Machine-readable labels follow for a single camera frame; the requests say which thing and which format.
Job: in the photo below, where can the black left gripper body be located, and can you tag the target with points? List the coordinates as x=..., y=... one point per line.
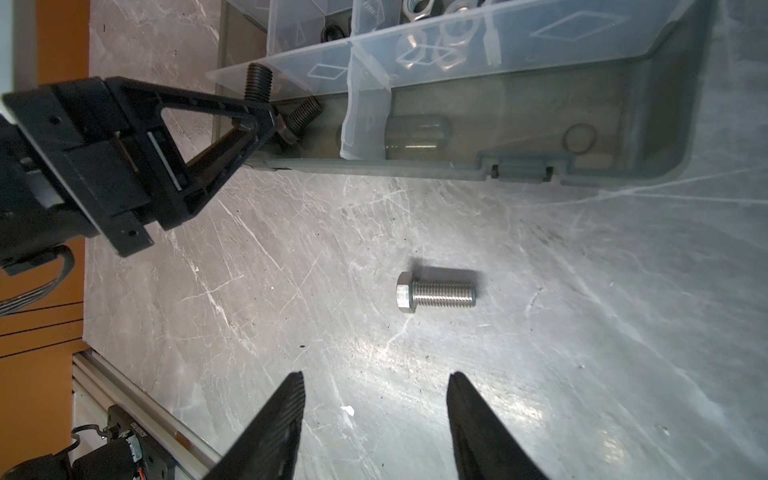
x=72, y=165

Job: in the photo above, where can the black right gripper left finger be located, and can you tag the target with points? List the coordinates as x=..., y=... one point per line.
x=268, y=447

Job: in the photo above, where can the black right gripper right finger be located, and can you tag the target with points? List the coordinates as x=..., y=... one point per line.
x=483, y=447

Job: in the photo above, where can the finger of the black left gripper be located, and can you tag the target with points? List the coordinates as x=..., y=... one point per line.
x=193, y=185
x=142, y=104

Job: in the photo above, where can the black hex bolt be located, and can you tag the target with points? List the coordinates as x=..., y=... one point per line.
x=291, y=127

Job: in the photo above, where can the black threaded bolt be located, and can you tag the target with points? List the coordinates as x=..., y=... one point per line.
x=256, y=110

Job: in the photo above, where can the small silver hex bolt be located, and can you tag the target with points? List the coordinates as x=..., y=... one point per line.
x=412, y=292

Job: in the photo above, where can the black wing nut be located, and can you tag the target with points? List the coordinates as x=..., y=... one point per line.
x=332, y=32

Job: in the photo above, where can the silver hex nut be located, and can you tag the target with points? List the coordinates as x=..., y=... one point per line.
x=460, y=6
x=416, y=10
x=446, y=57
x=410, y=49

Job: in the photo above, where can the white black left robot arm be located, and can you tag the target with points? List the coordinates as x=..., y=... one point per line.
x=93, y=157

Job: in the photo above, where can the clear grey compartment organizer box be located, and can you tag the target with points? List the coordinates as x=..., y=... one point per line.
x=588, y=93

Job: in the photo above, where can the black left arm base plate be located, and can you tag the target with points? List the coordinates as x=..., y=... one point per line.
x=130, y=452

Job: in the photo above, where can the aluminium front rail frame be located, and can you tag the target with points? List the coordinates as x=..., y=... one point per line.
x=98, y=385

